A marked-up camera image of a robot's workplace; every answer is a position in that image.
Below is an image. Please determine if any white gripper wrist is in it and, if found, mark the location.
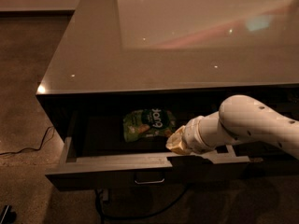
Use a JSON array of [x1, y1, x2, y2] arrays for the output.
[[166, 116, 215, 155]]

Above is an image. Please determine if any drawer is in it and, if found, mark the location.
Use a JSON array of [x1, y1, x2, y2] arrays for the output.
[[46, 110, 249, 190]]

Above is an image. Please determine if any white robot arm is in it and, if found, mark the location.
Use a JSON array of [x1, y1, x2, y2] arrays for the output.
[[166, 95, 299, 159]]

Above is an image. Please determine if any dark cabinet with glossy top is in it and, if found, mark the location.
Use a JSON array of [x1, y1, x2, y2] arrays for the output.
[[36, 0, 299, 178]]

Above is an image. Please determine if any green snack bag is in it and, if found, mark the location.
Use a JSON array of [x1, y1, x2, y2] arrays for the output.
[[122, 108, 176, 142]]

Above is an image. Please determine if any black object on floor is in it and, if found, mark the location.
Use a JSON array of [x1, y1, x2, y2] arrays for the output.
[[0, 205, 16, 224]]

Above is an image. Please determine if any thick black floor cable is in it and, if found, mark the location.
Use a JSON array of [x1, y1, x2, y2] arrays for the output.
[[93, 184, 191, 224]]

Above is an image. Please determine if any thin black floor cable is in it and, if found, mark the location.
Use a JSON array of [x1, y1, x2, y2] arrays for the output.
[[0, 126, 55, 157]]

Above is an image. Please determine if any dark wall baseboard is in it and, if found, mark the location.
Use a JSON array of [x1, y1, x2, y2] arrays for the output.
[[0, 9, 75, 18]]

